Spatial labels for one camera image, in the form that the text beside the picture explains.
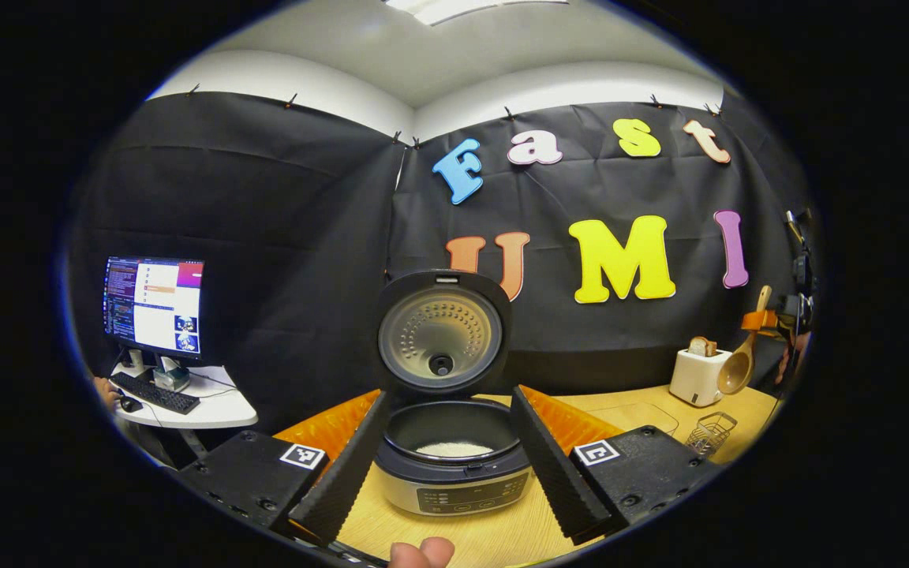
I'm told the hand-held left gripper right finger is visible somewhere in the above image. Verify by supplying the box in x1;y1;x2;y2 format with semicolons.
510;385;720;545

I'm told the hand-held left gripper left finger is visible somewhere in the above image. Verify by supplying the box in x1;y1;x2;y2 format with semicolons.
178;389;391;547

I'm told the wooden spoon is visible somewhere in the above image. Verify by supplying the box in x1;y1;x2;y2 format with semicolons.
716;286;772;395

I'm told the white rice heap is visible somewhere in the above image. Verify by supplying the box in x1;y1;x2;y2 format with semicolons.
417;442;495;458

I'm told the wire chopstick holder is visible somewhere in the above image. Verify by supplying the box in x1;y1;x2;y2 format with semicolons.
686;411;738;458

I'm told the silver black rice cooker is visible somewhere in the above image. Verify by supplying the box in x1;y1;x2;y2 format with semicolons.
374;268;534;518

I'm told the white toaster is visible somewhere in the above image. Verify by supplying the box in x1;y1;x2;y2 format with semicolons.
669;347;733;408

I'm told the white side table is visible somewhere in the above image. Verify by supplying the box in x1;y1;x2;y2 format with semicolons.
111;363;258;431

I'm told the small teal box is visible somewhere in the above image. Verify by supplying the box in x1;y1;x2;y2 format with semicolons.
153;357;191;393

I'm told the black keyboard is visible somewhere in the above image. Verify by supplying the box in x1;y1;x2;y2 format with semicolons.
110;371;201;416

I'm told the black backdrop cloth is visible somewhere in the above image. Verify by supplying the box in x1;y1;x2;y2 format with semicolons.
68;88;818;431

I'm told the computer monitor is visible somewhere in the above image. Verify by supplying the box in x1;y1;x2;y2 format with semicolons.
103;256;205;372

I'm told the ceiling light panel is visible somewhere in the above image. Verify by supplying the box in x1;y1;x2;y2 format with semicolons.
385;0;570;26

